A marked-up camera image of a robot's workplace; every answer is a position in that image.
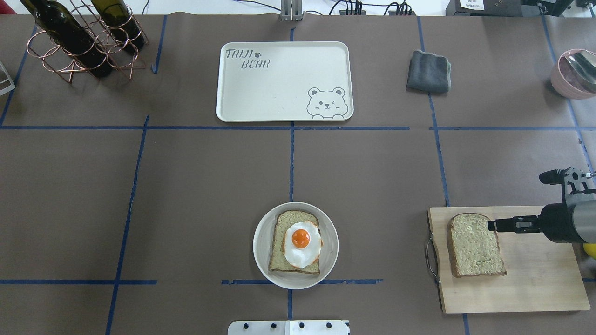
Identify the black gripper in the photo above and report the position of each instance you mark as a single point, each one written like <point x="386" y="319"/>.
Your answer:
<point x="555" y="222"/>

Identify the pink bowl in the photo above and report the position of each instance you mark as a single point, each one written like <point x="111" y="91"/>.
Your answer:
<point x="564" y="81"/>

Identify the black computer box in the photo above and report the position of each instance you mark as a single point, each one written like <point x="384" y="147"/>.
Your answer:
<point x="505" y="8"/>

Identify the metal scoop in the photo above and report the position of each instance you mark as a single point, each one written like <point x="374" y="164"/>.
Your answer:
<point x="583" y="65"/>

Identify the bread slice under egg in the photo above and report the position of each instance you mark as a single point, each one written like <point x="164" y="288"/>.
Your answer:
<point x="277" y="259"/>

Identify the dark wine bottle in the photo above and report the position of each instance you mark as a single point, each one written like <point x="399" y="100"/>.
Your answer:
<point x="115" y="14"/>
<point x="64" y="29"/>

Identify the grey folded cloth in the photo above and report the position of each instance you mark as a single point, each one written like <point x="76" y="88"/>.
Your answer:
<point x="429" y="72"/>

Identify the aluminium frame post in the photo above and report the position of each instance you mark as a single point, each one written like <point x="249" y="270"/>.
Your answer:
<point x="291" y="10"/>

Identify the fried egg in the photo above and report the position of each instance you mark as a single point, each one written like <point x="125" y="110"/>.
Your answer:
<point x="302" y="244"/>

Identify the white wire cup rack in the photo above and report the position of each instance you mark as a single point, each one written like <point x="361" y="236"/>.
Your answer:
<point x="6" y="82"/>

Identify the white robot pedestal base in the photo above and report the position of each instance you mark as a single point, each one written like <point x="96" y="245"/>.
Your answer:
<point x="290" y="327"/>

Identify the copper wire bottle rack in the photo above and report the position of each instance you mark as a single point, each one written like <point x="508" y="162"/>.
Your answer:
<point x="95" y="37"/>

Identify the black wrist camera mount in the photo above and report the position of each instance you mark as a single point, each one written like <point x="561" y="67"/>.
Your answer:
<point x="574" y="183"/>

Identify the dark wine bottle left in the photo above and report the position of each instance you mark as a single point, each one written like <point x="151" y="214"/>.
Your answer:
<point x="64" y="29"/>

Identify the white round plate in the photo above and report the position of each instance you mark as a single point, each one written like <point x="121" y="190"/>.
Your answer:
<point x="262" y="247"/>

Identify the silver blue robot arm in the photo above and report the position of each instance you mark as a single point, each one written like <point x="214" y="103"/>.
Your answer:
<point x="583" y="217"/>

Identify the cream bear tray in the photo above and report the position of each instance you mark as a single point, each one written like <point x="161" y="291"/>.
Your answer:
<point x="276" y="81"/>

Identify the dark wine bottle right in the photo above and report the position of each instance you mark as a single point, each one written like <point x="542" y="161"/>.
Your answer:
<point x="115" y="14"/>

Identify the yellow lemon near board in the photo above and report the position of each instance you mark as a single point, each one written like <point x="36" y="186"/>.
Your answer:
<point x="590" y="250"/>

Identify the bread slice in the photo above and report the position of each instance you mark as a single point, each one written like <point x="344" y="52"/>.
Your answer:
<point x="277" y="259"/>
<point x="474" y="250"/>

